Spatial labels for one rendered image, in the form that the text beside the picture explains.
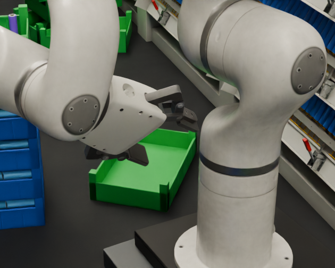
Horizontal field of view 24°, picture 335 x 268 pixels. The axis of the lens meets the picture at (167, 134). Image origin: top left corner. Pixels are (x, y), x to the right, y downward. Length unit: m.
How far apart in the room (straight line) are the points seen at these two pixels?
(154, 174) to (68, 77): 1.26
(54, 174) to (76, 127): 1.24
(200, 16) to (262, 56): 0.13
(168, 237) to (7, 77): 0.56
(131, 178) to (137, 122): 1.05
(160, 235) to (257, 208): 0.22
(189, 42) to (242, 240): 0.31
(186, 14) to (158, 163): 1.03
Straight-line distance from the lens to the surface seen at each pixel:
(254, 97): 1.01
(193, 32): 1.08
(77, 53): 0.78
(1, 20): 1.83
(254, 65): 1.00
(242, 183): 1.12
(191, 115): 1.02
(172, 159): 2.08
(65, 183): 2.01
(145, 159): 1.07
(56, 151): 2.15
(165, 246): 1.28
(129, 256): 1.32
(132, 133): 0.98
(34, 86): 0.82
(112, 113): 0.94
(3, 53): 0.83
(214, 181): 1.13
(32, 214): 1.85
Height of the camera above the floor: 1.11
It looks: 30 degrees down
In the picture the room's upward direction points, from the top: straight up
